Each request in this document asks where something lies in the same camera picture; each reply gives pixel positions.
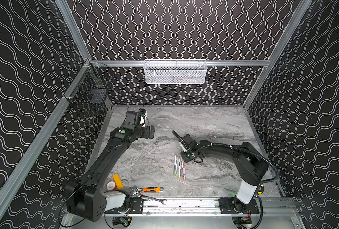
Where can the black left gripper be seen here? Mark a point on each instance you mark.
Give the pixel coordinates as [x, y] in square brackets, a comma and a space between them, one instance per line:
[151, 131]

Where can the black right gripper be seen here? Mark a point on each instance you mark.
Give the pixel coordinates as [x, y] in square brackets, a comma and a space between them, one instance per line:
[185, 141]

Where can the pink white pen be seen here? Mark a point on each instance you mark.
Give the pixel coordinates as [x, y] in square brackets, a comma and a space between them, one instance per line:
[183, 172]

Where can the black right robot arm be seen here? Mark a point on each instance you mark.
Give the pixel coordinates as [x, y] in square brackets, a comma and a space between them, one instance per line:
[254, 169]

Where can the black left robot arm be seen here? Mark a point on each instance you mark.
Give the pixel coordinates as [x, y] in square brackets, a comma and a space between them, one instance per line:
[84, 197]

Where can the green tipped white pen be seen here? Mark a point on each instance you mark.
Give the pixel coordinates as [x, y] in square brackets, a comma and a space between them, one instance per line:
[175, 165]

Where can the yellow tipped white pen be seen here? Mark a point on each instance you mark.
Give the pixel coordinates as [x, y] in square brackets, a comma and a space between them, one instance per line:
[179, 166]

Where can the steel combination spanner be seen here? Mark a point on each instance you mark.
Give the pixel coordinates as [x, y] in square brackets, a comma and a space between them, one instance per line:
[152, 198]

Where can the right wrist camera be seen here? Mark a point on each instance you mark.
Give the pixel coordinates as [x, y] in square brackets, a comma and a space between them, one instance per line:
[183, 146]

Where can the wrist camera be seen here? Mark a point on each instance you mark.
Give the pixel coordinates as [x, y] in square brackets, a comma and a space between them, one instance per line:
[143, 117]
[183, 146]

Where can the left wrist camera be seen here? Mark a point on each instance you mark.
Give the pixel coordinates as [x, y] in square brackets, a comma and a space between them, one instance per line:
[143, 117]

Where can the orange handled adjustable wrench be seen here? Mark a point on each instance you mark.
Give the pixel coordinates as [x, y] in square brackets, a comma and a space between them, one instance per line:
[136, 192]

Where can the white wire mesh basket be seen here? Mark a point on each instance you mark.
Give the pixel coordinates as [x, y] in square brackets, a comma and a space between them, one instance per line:
[175, 72]

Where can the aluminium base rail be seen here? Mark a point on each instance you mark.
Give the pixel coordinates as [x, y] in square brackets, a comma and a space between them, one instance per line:
[197, 207]

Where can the black wire mesh basket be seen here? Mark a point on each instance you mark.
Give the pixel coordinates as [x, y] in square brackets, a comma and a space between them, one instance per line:
[90, 95]

